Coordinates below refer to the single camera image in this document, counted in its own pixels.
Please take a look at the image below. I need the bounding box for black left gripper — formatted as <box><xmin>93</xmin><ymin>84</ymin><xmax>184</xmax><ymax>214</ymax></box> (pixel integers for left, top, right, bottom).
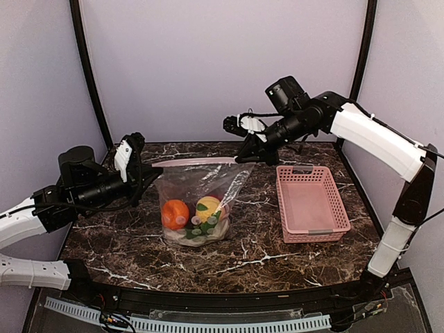
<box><xmin>76</xmin><ymin>162</ymin><xmax>163</xmax><ymax>212</ymax></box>

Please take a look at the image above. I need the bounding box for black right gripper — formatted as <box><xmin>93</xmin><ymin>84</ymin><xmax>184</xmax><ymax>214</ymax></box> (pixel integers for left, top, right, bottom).
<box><xmin>237</xmin><ymin>108</ymin><xmax>315</xmax><ymax>165</ymax></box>

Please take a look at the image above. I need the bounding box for orange toy tangerine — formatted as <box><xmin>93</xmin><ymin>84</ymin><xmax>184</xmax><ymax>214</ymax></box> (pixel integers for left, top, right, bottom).
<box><xmin>161</xmin><ymin>199</ymin><xmax>190</xmax><ymax>230</ymax></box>

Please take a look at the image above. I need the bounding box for clear zip top bag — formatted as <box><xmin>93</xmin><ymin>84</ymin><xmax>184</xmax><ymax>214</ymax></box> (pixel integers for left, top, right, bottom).
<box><xmin>153</xmin><ymin>157</ymin><xmax>254</xmax><ymax>248</ymax></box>

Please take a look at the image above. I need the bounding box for yellow toy fruit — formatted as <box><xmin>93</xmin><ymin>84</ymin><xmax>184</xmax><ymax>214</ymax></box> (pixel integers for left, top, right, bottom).
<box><xmin>196</xmin><ymin>196</ymin><xmax>220</xmax><ymax>223</ymax></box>

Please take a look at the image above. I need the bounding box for red toy pepper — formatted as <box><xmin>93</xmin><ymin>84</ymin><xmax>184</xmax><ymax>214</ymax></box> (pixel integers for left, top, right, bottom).
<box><xmin>210</xmin><ymin>189</ymin><xmax>225</xmax><ymax>203</ymax></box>

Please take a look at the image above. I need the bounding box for white toy vegetable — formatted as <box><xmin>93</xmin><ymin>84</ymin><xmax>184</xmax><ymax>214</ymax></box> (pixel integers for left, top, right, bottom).
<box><xmin>200</xmin><ymin>214</ymin><xmax>230</xmax><ymax>242</ymax></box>
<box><xmin>163</xmin><ymin>228</ymin><xmax>205</xmax><ymax>247</ymax></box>

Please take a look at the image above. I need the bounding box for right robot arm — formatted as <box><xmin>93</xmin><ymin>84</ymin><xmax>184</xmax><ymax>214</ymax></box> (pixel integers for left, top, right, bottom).
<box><xmin>223</xmin><ymin>76</ymin><xmax>441</xmax><ymax>301</ymax></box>

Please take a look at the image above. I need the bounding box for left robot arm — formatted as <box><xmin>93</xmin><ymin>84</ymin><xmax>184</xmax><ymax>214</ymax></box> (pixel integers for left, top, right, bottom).
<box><xmin>1</xmin><ymin>144</ymin><xmax>163</xmax><ymax>302</ymax></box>

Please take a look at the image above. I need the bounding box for pink plastic basket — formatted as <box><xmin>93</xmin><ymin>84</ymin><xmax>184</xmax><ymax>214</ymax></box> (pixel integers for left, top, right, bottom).
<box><xmin>276</xmin><ymin>165</ymin><xmax>351</xmax><ymax>244</ymax></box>

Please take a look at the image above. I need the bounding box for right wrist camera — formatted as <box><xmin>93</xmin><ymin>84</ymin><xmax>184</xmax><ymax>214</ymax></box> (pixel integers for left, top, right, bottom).
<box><xmin>223</xmin><ymin>113</ymin><xmax>266</xmax><ymax>142</ymax></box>

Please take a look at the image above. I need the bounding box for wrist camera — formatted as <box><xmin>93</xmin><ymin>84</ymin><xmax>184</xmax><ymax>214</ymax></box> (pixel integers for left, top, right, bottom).
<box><xmin>114</xmin><ymin>132</ymin><xmax>145</xmax><ymax>183</ymax></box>
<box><xmin>223</xmin><ymin>113</ymin><xmax>266</xmax><ymax>142</ymax></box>

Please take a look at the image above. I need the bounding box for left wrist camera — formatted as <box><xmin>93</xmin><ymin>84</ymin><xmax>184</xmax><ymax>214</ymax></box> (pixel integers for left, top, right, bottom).
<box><xmin>114</xmin><ymin>132</ymin><xmax>145</xmax><ymax>183</ymax></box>

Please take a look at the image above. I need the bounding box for left black frame post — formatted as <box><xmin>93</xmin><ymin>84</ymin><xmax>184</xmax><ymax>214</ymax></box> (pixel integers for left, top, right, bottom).
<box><xmin>69</xmin><ymin>0</ymin><xmax>114</xmax><ymax>149</ymax></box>

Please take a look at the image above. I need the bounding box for black frame post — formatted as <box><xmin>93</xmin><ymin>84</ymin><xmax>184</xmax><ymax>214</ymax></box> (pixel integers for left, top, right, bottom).
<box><xmin>69</xmin><ymin>0</ymin><xmax>114</xmax><ymax>149</ymax></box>
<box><xmin>349</xmin><ymin>0</ymin><xmax>378</xmax><ymax>101</ymax></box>

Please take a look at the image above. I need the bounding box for right black frame post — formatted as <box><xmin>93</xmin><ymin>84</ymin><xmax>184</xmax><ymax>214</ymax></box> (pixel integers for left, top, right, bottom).
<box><xmin>349</xmin><ymin>0</ymin><xmax>378</xmax><ymax>101</ymax></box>

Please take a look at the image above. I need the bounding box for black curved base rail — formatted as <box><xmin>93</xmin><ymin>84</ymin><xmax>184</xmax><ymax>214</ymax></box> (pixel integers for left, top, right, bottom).
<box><xmin>62</xmin><ymin>259</ymin><xmax>400</xmax><ymax>314</ymax></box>

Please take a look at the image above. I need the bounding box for white slotted cable duct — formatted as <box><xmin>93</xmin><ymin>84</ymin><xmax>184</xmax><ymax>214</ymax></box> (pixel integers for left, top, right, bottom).
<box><xmin>44</xmin><ymin>297</ymin><xmax>331</xmax><ymax>333</ymax></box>

